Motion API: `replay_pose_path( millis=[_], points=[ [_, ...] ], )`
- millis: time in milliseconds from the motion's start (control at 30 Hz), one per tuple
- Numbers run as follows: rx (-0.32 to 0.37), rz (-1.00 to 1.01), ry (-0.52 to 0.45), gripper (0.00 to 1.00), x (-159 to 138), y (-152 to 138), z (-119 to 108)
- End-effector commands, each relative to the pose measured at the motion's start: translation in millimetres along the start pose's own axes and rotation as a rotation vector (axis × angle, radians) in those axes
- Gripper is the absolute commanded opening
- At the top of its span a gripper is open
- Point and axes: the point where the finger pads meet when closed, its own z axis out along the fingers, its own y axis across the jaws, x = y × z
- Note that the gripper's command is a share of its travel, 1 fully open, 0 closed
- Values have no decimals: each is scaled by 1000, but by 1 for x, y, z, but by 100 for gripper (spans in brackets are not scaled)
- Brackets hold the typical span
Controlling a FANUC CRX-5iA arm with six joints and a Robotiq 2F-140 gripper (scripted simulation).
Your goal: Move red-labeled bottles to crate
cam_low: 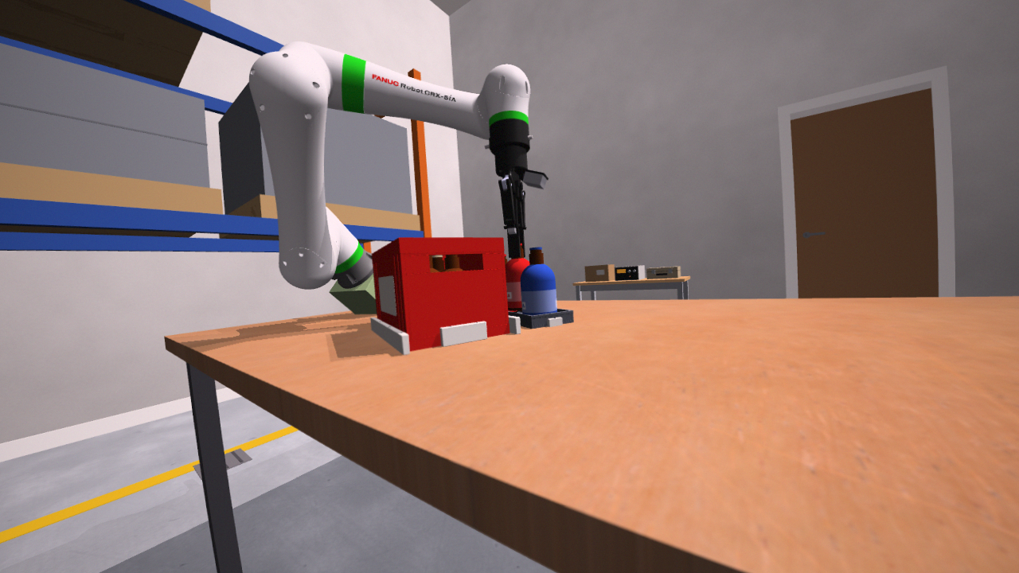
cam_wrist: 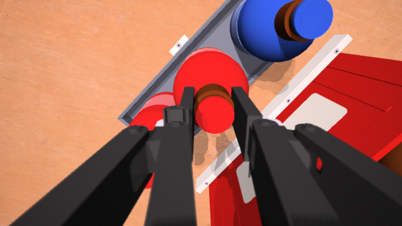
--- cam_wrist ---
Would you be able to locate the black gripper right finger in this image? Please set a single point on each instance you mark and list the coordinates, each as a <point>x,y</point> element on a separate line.
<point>350,189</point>

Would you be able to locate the grey rectangular tray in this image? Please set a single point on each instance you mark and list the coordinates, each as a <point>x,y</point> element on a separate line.
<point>215,33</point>

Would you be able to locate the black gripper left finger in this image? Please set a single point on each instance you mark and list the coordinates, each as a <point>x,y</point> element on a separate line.
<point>102,191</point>

